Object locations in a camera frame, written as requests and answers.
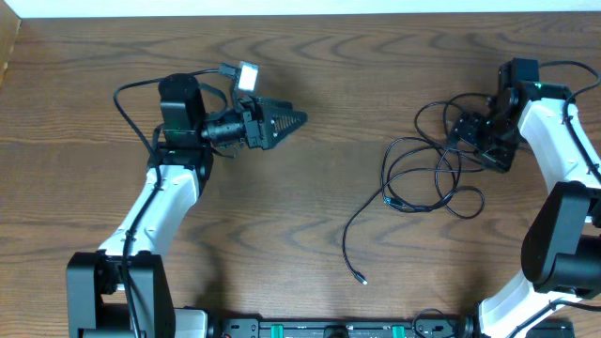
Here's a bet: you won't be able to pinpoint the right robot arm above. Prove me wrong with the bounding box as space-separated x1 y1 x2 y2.
446 58 600 337

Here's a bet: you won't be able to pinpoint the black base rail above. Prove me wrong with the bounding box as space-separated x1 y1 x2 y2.
173 304 577 338

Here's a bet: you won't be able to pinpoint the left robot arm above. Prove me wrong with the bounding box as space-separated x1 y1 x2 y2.
66 65 308 337

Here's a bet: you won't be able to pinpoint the left camera black cable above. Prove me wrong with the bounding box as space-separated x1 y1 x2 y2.
112 62 241 338

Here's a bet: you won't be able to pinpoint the black usb cable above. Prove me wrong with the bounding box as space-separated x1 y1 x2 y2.
341 135 485 286
382 92 494 221

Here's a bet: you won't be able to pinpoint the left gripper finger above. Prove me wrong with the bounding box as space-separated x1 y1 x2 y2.
261 108 308 150
253 96 293 111

